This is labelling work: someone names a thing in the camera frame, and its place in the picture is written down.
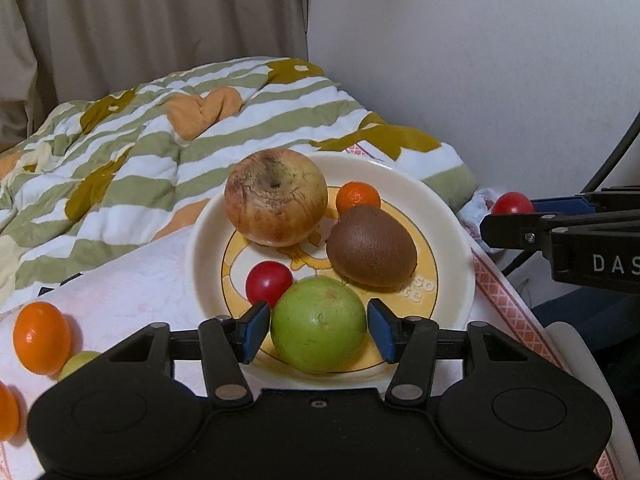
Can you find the white crumpled cloth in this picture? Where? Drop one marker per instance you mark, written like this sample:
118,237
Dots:
475,207

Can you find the beige curtain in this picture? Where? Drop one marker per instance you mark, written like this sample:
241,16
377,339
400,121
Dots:
150,20

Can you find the cream plate with yellow print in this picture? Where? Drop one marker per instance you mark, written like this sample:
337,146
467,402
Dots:
440,250

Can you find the green apple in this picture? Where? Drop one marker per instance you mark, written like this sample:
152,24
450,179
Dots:
319,325
80,362

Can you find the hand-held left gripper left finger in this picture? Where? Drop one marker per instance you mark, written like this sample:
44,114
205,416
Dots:
255,332

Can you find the green striped floral blanket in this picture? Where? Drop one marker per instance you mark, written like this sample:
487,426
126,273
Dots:
125,150

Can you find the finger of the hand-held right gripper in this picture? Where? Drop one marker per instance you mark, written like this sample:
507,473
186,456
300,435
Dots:
510,232
560,205

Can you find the brown kiwi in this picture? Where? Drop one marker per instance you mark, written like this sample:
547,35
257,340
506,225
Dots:
372,247

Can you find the red cherry tomato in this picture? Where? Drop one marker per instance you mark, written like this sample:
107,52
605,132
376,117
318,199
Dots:
267,281
511,204

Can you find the large blemished red-yellow apple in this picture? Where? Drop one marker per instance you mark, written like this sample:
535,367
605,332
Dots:
275,197

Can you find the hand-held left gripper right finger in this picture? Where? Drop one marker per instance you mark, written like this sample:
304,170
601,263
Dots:
381,332

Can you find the dark blue cloth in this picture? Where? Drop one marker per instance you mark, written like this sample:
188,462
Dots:
590,310

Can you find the small mandarin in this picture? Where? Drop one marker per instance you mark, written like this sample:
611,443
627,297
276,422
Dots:
357,195

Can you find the orange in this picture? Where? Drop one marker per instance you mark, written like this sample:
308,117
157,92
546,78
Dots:
7,412
42,338

